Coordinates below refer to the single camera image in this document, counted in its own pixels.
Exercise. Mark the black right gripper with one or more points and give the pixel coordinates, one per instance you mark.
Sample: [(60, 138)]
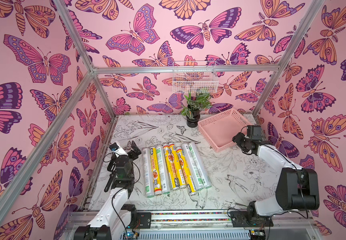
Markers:
[(242, 141)]

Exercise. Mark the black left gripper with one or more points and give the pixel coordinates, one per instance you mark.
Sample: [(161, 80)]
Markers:
[(135, 150)]

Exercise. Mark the pink plastic basket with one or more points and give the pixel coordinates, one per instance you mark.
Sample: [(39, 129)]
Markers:
[(218, 130)]

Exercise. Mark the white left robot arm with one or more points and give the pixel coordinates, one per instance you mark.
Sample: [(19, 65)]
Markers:
[(116, 216)]

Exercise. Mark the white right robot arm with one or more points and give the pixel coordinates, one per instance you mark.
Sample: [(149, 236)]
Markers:
[(297, 187)]

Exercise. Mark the yellow red wrap roll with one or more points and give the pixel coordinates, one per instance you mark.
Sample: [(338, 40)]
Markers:
[(155, 172)]

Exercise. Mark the potted green plant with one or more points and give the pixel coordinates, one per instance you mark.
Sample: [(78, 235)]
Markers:
[(195, 103)]

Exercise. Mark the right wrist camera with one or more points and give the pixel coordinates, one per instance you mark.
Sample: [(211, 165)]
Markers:
[(255, 133)]

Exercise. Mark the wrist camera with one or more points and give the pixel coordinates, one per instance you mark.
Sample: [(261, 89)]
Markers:
[(117, 150), (255, 133)]

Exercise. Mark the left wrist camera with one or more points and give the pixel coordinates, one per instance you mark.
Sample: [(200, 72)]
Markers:
[(117, 150)]

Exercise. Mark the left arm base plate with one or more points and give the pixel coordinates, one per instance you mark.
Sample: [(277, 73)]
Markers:
[(140, 220)]

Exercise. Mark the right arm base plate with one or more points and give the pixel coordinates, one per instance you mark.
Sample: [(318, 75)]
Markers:
[(242, 219)]

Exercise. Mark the aluminium frame rail base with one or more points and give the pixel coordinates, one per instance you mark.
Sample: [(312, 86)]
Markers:
[(208, 225)]

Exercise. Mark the white wire wall basket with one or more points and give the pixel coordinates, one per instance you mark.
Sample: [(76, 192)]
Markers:
[(194, 79)]

